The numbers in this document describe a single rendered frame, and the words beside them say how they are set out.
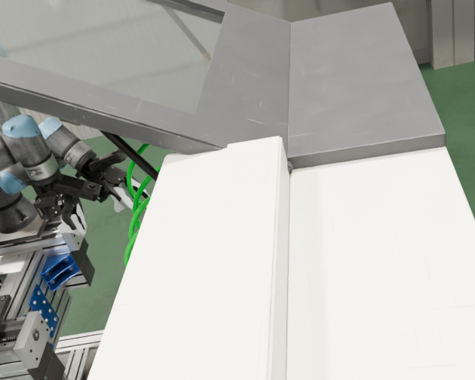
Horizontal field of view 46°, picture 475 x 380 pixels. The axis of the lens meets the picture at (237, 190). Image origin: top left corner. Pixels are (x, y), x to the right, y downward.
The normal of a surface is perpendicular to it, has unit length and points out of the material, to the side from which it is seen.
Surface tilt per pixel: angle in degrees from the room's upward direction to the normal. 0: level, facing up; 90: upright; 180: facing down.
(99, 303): 0
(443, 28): 90
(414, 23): 90
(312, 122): 0
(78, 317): 0
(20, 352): 90
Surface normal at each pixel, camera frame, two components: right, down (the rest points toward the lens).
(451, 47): 0.00, 0.58
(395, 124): -0.24, -0.79
